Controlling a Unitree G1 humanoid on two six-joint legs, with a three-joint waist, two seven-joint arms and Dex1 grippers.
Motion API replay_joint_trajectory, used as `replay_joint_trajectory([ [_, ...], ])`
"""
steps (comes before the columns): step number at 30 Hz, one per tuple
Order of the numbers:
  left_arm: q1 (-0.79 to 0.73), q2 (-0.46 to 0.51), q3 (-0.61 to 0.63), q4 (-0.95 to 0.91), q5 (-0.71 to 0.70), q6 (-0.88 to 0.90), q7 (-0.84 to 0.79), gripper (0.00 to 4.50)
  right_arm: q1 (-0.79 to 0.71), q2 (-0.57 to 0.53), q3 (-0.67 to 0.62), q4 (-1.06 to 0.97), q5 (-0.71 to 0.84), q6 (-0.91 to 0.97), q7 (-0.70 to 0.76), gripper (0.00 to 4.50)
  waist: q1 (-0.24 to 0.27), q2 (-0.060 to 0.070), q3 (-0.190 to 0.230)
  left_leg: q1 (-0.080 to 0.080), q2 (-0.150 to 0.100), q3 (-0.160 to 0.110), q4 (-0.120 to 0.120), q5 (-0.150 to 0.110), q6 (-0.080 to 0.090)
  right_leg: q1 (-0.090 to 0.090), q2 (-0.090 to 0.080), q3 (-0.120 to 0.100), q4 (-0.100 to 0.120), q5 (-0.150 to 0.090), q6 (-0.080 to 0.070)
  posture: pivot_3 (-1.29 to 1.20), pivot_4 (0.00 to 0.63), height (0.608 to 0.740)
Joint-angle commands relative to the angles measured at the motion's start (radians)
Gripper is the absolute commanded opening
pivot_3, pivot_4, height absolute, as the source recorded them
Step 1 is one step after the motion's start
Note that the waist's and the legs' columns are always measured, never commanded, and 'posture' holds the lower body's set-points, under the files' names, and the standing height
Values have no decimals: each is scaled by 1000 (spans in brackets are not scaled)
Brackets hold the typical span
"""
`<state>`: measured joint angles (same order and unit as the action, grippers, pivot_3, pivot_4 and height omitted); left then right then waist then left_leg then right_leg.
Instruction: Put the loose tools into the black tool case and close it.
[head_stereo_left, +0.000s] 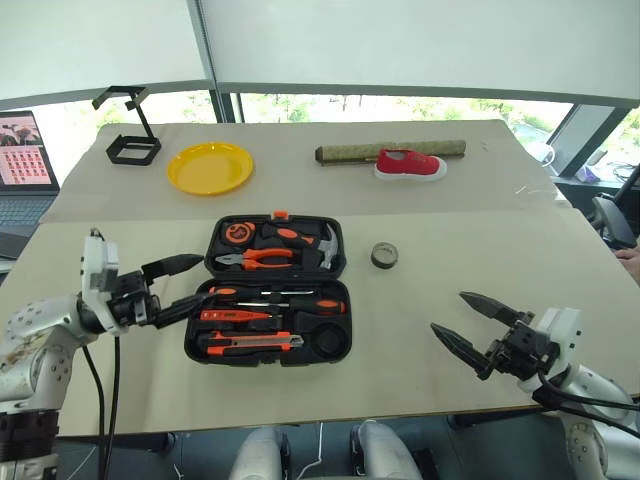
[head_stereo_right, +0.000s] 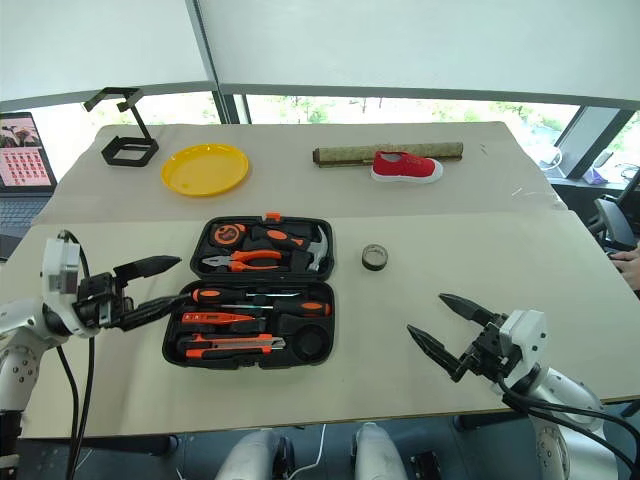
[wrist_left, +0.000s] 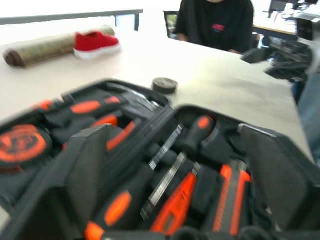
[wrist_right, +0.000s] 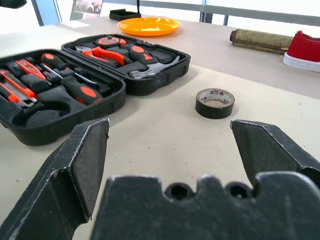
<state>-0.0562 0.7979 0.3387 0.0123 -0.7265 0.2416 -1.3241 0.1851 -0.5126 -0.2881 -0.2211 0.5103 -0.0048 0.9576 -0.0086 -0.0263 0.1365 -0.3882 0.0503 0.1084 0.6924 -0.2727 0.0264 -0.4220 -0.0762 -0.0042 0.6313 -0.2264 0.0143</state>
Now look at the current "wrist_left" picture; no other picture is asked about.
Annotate rolled brown green mat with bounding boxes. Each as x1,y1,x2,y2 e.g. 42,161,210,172
2,24,117,69

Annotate orange handled pliers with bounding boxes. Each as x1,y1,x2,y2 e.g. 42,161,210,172
62,113,137,152

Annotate orange black tape measure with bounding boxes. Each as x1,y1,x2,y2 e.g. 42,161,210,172
0,123,54,175

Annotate dark monitor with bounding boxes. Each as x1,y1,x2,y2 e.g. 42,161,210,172
295,16,315,42

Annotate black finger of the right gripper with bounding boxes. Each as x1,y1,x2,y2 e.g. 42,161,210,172
264,66,291,79
239,47,272,65

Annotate person in black t-shirt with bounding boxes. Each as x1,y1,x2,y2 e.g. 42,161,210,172
174,0,255,55

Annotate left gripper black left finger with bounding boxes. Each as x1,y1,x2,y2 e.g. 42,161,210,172
4,124,111,240

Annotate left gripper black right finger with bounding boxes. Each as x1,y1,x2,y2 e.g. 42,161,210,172
237,123,320,231

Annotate red canvas shoe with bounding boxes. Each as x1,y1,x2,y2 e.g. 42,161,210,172
72,30,123,61

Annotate black electrical tape roll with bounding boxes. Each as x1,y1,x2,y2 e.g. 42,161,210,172
151,76,179,95

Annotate orange voltage tester screwdriver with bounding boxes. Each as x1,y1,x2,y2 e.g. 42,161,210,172
149,171,199,237

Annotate black orange handled screwdriver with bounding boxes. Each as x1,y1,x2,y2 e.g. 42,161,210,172
139,115,217,222
83,123,186,240

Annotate claw hammer orange black handle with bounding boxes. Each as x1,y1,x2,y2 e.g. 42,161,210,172
69,92,164,116

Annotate orange black utility knife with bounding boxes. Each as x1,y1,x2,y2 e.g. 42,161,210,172
211,159,254,237

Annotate black tool case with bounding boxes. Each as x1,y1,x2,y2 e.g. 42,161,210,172
0,78,320,240

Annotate grey window frame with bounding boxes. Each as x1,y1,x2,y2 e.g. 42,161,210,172
0,9,144,32

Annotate light wooden office desk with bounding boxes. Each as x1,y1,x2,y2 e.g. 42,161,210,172
252,20,299,39

